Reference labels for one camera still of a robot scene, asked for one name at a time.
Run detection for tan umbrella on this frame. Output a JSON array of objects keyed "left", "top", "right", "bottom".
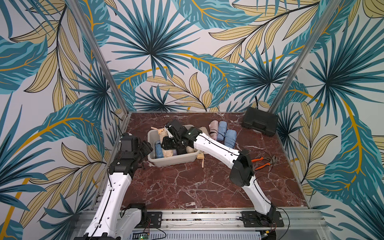
[{"left": 151, "top": 127, "right": 177, "bottom": 158}]

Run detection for light blue umbrella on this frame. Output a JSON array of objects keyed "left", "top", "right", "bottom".
[{"left": 155, "top": 141, "right": 164, "bottom": 159}]

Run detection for beige plastic storage box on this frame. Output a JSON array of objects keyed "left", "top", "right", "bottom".
[{"left": 148, "top": 129, "right": 202, "bottom": 167}]

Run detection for pink umbrella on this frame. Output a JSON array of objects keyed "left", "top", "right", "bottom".
[{"left": 209, "top": 120, "right": 219, "bottom": 141}]

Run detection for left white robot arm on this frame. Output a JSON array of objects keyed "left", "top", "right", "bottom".
[{"left": 75, "top": 133, "right": 153, "bottom": 240}]

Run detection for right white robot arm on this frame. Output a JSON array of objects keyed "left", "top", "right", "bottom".
[{"left": 162, "top": 120, "right": 276, "bottom": 226}]

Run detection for beige umbrella by box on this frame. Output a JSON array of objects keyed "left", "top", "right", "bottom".
[{"left": 199, "top": 127, "right": 210, "bottom": 137}]

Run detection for blue folded umbrella back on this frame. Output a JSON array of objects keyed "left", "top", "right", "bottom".
[{"left": 217, "top": 121, "right": 228, "bottom": 141}]

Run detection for green circuit board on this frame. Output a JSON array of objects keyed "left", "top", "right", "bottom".
[{"left": 131, "top": 232, "right": 150, "bottom": 240}]

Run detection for black plastic tool case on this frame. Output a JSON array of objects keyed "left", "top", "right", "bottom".
[{"left": 242, "top": 107, "right": 279, "bottom": 137}]

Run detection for left aluminium corner post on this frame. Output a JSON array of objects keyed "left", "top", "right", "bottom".
[{"left": 67, "top": 0, "right": 129, "bottom": 116}]

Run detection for aluminium corner post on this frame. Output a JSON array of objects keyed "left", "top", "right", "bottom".
[
  {"left": 67, "top": 0, "right": 129, "bottom": 116},
  {"left": 268, "top": 0, "right": 341, "bottom": 114}
]

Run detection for orange handled pliers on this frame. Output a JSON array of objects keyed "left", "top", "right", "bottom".
[{"left": 251, "top": 156, "right": 277, "bottom": 171}]

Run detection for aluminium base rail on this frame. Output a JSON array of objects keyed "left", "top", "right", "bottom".
[{"left": 70, "top": 208, "right": 331, "bottom": 240}]

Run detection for right aluminium corner post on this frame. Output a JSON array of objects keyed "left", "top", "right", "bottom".
[{"left": 268, "top": 0, "right": 341, "bottom": 114}]

